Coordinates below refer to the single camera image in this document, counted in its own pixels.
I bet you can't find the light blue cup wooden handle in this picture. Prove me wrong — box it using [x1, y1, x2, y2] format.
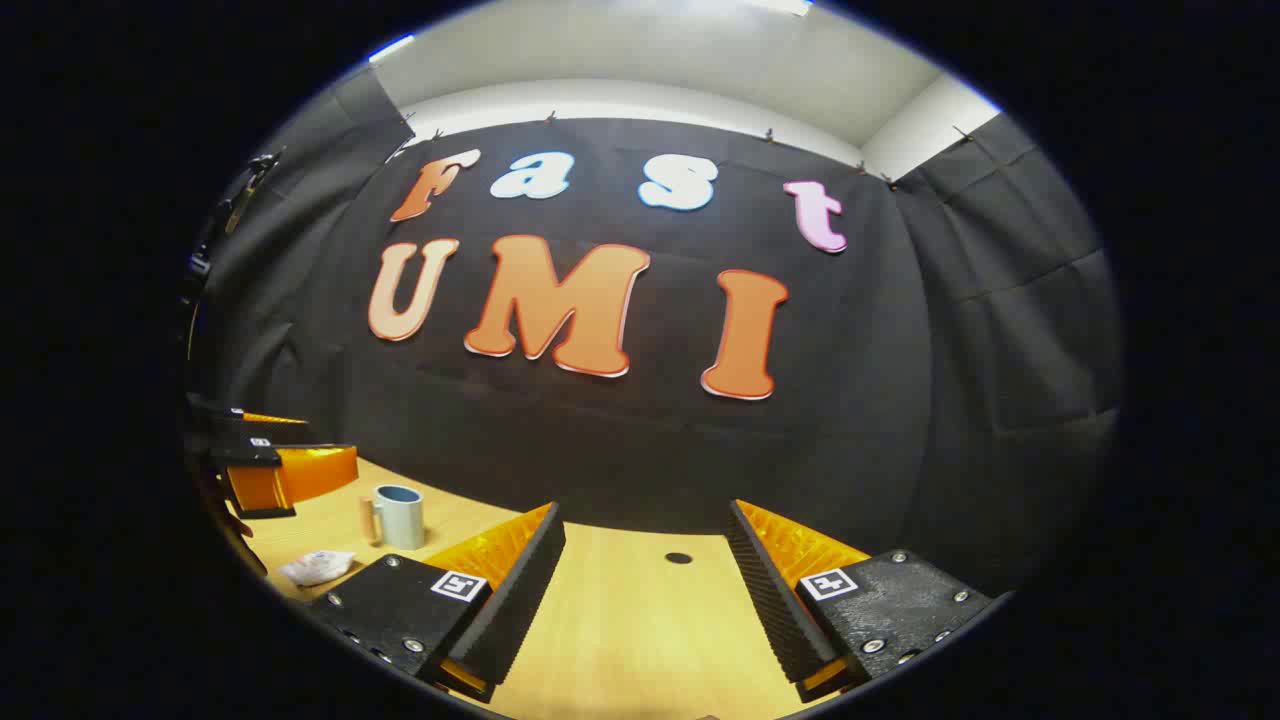
[358, 484, 426, 551]

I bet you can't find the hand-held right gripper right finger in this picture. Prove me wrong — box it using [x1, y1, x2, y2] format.
[727, 499, 1001, 704]

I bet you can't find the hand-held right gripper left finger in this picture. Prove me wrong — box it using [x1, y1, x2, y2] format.
[305, 502, 567, 704]

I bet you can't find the wooden desktop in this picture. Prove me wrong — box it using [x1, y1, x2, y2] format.
[205, 455, 871, 720]

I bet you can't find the black backdrop cloth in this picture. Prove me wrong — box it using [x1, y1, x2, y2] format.
[185, 65, 1126, 601]

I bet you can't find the white toothpaste tube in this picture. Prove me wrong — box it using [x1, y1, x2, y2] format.
[278, 550, 357, 588]

